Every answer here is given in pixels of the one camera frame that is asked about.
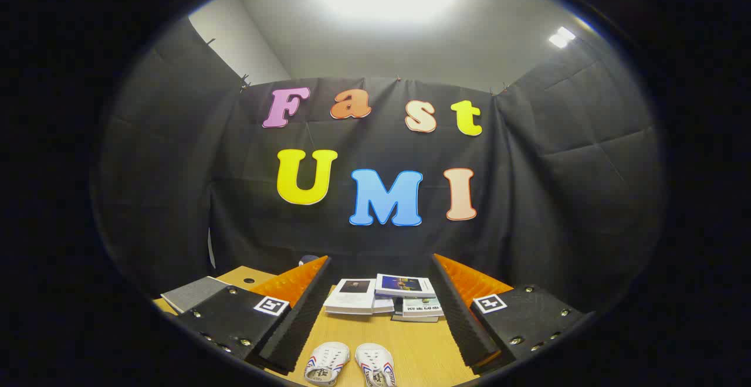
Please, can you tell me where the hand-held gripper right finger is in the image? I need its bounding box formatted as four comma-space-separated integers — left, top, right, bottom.
430, 253, 589, 376

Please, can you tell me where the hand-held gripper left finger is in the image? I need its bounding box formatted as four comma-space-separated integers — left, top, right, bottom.
175, 255, 333, 375

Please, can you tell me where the white striped shoe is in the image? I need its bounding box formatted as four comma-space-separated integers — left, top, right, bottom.
354, 342, 398, 387
304, 341, 351, 386

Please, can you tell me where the grey fabric storage box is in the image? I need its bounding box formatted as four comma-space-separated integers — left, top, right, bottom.
160, 276, 231, 314

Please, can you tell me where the book with pale green cover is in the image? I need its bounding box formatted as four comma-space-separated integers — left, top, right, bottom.
402, 297, 444, 318

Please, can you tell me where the dark thick book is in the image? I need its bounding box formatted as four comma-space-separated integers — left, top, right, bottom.
391, 310, 439, 323

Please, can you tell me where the white book with portrait cover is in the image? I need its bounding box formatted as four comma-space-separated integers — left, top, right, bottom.
324, 279, 377, 316

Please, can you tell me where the book with blue picture cover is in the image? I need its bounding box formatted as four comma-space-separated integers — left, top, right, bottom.
375, 274, 437, 298

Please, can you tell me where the black backdrop cloth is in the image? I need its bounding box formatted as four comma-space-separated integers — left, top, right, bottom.
94, 18, 667, 317

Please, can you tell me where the small ceiling light panel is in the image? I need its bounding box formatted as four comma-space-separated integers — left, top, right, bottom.
549, 26, 577, 49

